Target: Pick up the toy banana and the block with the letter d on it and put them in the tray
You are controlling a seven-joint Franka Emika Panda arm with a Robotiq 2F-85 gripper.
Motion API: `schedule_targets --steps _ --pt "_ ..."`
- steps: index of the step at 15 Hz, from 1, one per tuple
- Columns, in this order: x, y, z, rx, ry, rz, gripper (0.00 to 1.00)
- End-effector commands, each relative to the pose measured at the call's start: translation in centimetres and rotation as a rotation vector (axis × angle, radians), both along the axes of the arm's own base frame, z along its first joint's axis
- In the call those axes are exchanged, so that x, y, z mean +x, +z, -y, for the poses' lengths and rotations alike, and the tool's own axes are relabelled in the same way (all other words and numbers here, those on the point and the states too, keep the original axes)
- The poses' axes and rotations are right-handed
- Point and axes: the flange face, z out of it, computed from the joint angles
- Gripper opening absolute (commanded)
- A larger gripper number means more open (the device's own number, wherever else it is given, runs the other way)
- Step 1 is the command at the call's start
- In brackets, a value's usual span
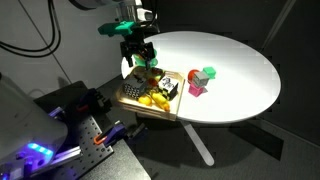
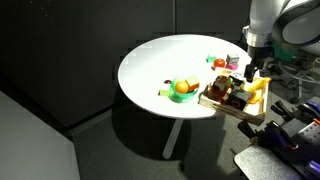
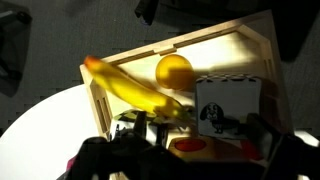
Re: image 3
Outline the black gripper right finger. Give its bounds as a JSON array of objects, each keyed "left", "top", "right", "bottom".
[{"left": 245, "top": 112, "right": 301, "bottom": 168}]

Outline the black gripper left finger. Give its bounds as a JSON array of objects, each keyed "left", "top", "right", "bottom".
[{"left": 133, "top": 111, "right": 146, "bottom": 138}]

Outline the yellow toy banana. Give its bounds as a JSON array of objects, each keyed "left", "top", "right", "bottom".
[{"left": 83, "top": 56, "right": 188, "bottom": 119}]

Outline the white dog picture block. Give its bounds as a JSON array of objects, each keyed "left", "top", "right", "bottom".
[{"left": 195, "top": 78, "right": 262, "bottom": 139}]

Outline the black white checkered block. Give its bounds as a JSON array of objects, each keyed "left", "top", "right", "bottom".
[{"left": 112, "top": 109, "right": 168, "bottom": 126}]

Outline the yellow toy lemon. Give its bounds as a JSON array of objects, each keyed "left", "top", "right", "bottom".
[{"left": 155, "top": 54, "right": 194, "bottom": 90}]

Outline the colourful toy box in tray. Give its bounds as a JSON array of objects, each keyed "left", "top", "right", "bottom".
[{"left": 168, "top": 136, "right": 264, "bottom": 162}]

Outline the wooden tray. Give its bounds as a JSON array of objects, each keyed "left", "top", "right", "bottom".
[{"left": 79, "top": 9, "right": 294, "bottom": 180}]

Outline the round white table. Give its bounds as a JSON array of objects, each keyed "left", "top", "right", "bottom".
[{"left": 0, "top": 85, "right": 98, "bottom": 180}]

